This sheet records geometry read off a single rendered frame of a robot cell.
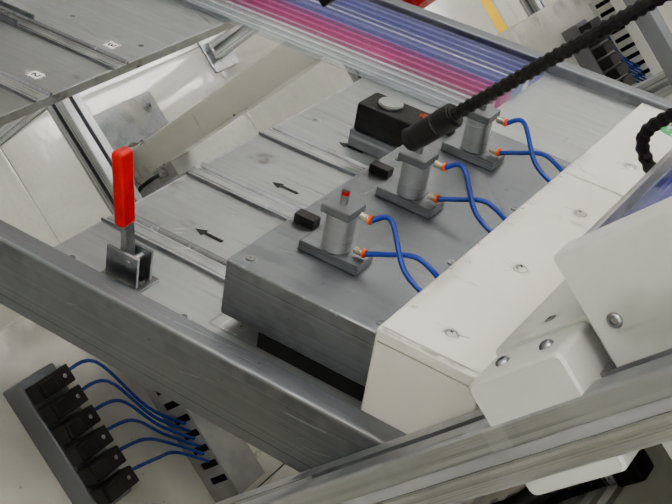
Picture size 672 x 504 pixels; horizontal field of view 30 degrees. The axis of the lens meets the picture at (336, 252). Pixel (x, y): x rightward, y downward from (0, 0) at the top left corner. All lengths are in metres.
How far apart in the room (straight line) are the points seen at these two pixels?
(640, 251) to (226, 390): 0.35
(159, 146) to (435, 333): 1.55
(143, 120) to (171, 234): 1.45
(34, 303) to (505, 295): 0.36
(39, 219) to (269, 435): 1.40
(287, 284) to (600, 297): 0.27
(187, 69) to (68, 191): 0.45
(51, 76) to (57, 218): 1.02
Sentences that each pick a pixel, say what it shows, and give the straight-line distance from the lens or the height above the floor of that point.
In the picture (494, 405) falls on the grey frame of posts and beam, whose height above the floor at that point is 1.32.
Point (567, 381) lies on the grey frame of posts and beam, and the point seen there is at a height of 1.37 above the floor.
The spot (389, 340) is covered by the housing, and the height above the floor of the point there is 1.23.
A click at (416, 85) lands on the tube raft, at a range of 1.32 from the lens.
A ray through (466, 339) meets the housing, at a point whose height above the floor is 1.26.
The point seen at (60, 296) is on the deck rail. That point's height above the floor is 0.99.
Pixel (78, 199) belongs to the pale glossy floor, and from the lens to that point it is 2.30.
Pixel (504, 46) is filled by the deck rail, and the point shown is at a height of 1.03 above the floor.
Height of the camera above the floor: 1.76
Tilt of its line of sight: 41 degrees down
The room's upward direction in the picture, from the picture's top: 63 degrees clockwise
